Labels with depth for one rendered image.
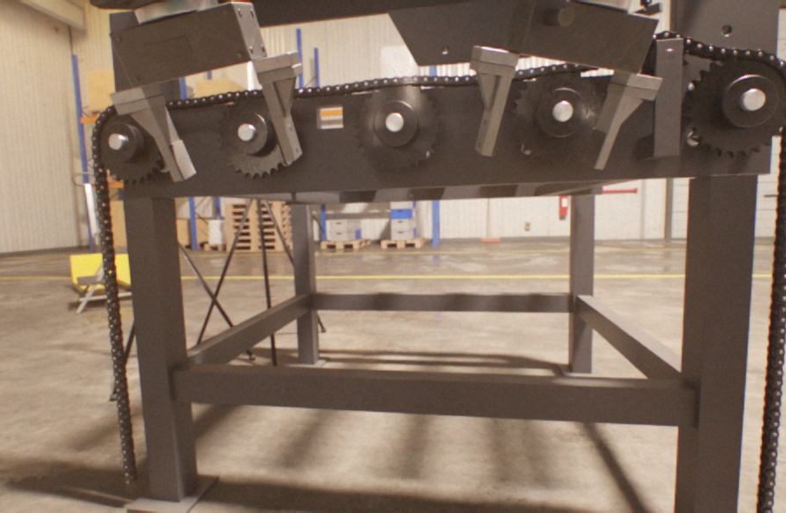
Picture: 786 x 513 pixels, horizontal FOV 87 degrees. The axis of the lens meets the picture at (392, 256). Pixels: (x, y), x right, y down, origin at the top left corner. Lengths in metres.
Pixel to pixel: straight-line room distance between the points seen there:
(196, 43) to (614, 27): 0.40
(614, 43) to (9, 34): 13.58
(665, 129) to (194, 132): 0.93
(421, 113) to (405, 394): 0.57
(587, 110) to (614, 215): 9.52
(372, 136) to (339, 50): 10.15
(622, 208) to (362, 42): 6.94
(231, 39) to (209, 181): 0.61
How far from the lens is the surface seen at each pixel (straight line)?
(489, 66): 0.46
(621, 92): 0.53
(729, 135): 0.94
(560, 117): 0.81
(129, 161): 1.07
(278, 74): 0.46
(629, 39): 0.51
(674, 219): 10.78
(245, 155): 0.94
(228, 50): 0.46
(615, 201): 10.36
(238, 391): 1.07
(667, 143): 0.87
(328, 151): 0.92
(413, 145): 0.83
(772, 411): 1.04
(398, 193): 1.83
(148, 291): 1.12
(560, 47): 0.47
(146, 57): 0.50
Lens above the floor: 0.69
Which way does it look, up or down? 6 degrees down
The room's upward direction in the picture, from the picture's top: 2 degrees counter-clockwise
